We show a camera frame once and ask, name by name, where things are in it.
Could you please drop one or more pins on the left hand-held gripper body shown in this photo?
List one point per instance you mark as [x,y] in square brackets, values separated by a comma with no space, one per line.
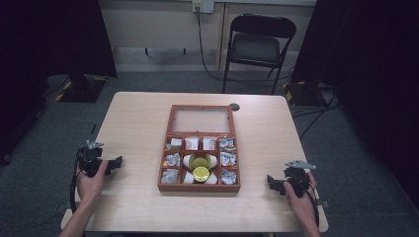
[89,158]

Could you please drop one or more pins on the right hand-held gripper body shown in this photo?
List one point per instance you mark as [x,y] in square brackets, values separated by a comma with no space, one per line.
[298,179]

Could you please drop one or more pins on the person's right hand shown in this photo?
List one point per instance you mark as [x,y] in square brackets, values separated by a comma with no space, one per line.
[304,205]

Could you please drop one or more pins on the person's left hand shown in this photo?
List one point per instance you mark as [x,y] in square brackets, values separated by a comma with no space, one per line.
[89,186]

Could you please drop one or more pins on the silver packet with blue print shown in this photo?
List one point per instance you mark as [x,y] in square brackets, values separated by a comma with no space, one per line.
[228,176]
[228,159]
[227,144]

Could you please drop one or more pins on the plain silver packet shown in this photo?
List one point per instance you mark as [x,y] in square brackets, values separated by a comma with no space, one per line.
[169,176]
[172,160]
[175,143]

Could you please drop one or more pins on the black stand base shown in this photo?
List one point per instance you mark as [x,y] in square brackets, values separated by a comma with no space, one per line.
[82,89]
[304,95]

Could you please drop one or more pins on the white and orange packet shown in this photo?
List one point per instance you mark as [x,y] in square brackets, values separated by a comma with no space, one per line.
[191,143]
[209,143]

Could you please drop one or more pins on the wooden compartment box with lid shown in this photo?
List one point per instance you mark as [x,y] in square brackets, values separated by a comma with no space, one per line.
[201,133]

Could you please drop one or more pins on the black curtain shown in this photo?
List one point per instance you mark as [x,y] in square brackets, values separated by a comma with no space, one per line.
[49,42]
[369,65]

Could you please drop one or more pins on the black folding chair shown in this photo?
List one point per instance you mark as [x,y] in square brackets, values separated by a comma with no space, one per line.
[257,47]

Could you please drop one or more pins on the white wall outlet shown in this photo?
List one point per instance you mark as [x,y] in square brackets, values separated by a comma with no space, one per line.
[203,6]

